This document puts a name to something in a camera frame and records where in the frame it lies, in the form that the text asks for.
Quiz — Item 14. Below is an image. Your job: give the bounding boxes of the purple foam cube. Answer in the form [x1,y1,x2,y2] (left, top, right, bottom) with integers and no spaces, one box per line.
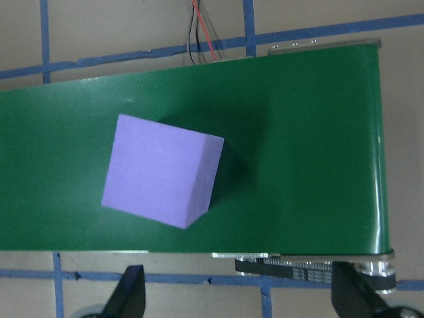
[100,113,225,231]

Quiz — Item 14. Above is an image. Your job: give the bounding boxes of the green conveyor belt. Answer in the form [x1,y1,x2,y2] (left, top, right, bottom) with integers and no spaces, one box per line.
[0,38,398,295]

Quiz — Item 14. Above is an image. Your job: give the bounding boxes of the thin black wire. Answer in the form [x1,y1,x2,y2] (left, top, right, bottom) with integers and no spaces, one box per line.
[187,0,196,66]
[195,6,201,53]

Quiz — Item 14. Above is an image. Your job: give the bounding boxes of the red and black wires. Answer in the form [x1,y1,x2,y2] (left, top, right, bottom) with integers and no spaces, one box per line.
[191,0,219,62]

